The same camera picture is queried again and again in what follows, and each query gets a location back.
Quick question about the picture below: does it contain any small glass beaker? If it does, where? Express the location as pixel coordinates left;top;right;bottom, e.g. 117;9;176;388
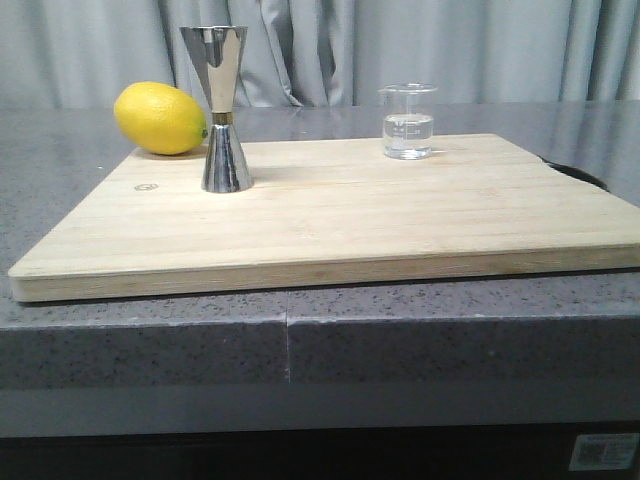
378;82;438;160

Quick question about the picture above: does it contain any steel double jigger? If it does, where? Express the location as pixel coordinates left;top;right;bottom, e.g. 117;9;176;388
180;26;253;193

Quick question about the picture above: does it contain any wooden cutting board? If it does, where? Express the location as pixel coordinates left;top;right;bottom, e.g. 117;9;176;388
8;134;639;302

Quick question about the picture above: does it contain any yellow lemon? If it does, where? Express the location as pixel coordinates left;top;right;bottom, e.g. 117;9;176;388
113;81;208;155

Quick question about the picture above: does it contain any grey curtain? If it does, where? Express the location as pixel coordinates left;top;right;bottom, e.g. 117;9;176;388
1;1;639;109

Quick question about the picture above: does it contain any white QR code sticker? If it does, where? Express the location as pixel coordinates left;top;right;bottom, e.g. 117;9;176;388
568;433;639;472

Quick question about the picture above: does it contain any black cutting board handle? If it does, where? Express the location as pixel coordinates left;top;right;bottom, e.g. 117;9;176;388
542;158;609;192

